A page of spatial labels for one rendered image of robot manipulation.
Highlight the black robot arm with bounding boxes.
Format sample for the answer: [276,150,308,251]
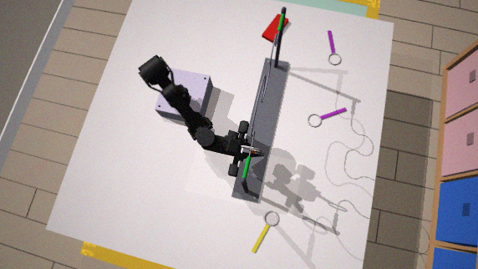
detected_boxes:
[138,55,241,154]

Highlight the grey loop with yellow handle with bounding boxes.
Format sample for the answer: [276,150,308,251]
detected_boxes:
[252,211,279,253]

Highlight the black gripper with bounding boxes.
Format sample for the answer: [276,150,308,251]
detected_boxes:
[216,120,264,177]

